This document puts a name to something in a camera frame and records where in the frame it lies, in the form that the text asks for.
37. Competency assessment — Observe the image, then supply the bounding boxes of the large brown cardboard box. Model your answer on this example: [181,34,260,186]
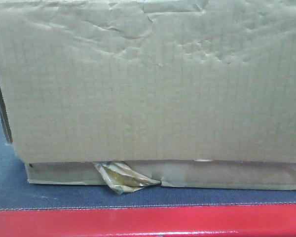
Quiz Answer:
[0,0,296,194]

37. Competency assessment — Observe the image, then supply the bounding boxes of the red cart edge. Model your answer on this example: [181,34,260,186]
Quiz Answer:
[0,204,296,237]

